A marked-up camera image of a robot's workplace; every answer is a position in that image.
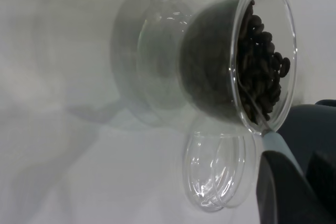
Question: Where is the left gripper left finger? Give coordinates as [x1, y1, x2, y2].
[255, 150, 336, 224]

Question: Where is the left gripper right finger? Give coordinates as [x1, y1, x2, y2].
[306, 150, 336, 209]

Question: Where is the dark grey ceramic mug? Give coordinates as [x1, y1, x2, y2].
[277, 99, 336, 180]

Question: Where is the spoon with light blue handle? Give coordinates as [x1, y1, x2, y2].
[236, 77, 307, 180]

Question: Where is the double-walled glass cup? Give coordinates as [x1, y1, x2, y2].
[109, 0, 299, 137]

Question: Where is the clear glass dish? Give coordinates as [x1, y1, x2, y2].
[180, 115, 261, 212]

